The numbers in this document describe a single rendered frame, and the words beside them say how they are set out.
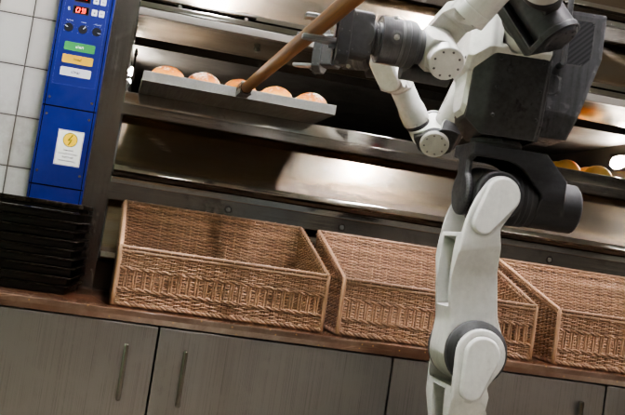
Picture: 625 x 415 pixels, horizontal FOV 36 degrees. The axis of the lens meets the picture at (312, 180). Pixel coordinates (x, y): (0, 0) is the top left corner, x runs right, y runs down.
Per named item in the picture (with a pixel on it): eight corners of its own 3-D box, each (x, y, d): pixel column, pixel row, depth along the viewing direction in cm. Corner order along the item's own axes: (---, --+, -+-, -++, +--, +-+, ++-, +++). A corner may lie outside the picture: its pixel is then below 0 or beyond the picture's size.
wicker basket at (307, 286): (107, 289, 282) (122, 198, 284) (290, 314, 294) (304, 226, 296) (106, 305, 235) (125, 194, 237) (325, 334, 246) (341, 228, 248)
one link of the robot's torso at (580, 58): (552, 163, 235) (570, 22, 237) (601, 150, 201) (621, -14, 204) (434, 145, 234) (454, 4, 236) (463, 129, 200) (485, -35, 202)
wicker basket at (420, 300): (301, 316, 294) (314, 228, 296) (472, 340, 304) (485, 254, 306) (333, 335, 246) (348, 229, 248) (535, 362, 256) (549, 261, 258)
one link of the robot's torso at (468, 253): (478, 379, 223) (506, 183, 227) (507, 393, 206) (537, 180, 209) (417, 370, 221) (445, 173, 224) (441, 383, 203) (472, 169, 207)
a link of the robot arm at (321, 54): (320, 77, 256) (361, 80, 251) (306, 70, 247) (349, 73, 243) (326, 32, 257) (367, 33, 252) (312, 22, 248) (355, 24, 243)
